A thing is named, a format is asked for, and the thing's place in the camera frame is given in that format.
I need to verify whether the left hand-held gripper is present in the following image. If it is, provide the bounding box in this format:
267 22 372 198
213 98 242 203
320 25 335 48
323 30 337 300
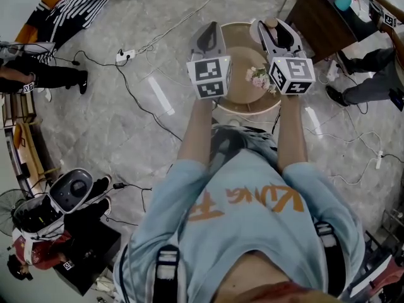
186 21 233 100

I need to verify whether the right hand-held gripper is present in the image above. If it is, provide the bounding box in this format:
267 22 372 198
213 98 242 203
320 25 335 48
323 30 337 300
256 20 316 96

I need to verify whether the person's right forearm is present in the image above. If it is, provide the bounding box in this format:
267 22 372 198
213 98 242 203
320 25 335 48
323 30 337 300
276 94 309 174

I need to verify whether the person's left forearm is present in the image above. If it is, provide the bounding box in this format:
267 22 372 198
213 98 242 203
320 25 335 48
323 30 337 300
176 98 216 170

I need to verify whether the round wooden table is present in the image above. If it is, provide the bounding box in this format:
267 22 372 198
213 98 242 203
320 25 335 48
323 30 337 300
217 21 283 117

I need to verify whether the pink flower bouquet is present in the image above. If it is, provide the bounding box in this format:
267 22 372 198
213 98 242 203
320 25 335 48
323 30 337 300
245 66 278 95

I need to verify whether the brown desk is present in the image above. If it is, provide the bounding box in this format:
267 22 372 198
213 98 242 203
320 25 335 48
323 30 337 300
285 0 379 64

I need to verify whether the black white striped blanket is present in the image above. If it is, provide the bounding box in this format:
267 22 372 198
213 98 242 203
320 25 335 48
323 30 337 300
27 0 110 63

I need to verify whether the light blue printed t-shirt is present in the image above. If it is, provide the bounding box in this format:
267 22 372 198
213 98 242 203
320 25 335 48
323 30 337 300
112 124 367 303

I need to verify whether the wooden shelf rack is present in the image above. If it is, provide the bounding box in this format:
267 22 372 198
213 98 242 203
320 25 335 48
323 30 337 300
0 92 61 195

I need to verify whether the black low cabinet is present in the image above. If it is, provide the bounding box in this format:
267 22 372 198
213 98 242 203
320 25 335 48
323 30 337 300
52 221 122 297

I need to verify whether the black metal rack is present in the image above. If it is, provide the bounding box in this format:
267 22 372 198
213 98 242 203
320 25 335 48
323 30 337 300
347 208 404 299

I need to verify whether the black standing fan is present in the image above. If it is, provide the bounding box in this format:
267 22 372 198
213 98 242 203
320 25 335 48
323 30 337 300
0 189 27 237

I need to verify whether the black power cable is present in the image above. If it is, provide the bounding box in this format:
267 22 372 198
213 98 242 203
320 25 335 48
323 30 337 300
115 62 183 142

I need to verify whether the black harness strap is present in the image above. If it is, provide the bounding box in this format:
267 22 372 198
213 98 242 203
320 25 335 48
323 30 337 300
153 244 181 303
314 221 348 298

